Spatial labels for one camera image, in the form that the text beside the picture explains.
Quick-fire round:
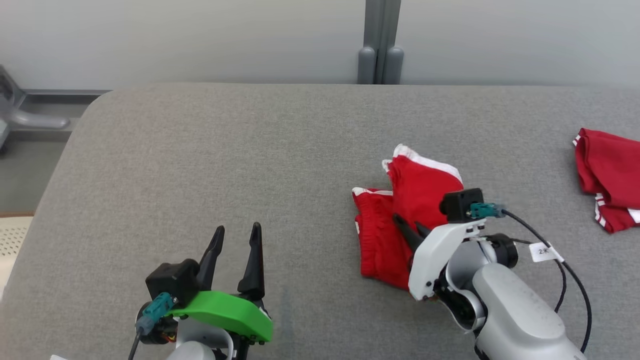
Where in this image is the red and white shirt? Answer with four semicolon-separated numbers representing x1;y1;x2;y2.
351;144;465;292

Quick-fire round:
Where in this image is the cream perforated laundry basket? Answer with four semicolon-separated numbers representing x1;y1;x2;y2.
0;215;35;301

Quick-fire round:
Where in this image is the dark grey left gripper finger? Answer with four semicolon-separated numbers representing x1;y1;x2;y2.
196;225;226;292
237;222;266;302

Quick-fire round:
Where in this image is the grey partition post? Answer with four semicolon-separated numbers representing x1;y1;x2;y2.
357;0;405;86

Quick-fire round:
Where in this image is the red jersey with white sleeves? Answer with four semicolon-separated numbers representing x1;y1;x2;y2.
573;128;640;235

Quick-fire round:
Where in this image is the grey wall base rail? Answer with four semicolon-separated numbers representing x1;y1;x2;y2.
22;89;112;132

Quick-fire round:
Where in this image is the grey metal stand foot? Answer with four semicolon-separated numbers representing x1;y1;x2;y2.
0;64;71;153

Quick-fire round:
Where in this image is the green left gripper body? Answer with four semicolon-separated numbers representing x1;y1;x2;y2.
167;291;274;345

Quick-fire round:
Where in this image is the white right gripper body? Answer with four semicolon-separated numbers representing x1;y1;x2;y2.
407;221;488;302

